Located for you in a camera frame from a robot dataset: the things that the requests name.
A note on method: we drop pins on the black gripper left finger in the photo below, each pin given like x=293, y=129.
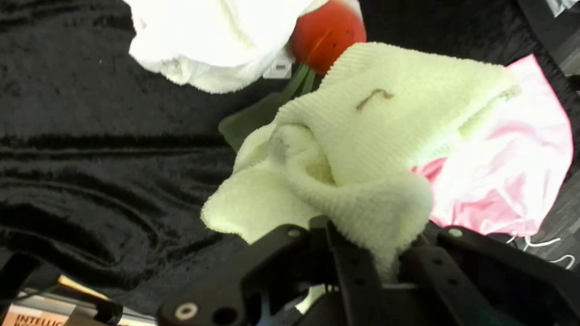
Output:
x=282, y=272

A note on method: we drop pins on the white towel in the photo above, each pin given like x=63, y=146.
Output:
x=210, y=37

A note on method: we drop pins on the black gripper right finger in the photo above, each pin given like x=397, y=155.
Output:
x=482, y=278

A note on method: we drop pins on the pink cloth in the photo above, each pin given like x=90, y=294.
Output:
x=513, y=169

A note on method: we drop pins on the red plush radish toy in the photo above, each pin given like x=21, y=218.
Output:
x=326, y=33

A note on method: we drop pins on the black velvet tablecloth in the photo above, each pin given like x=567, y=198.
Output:
x=78, y=151

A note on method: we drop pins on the cardboard box with printed tape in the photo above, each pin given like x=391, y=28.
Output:
x=36, y=314

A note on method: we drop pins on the pale yellow-green towel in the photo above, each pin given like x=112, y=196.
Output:
x=373, y=138

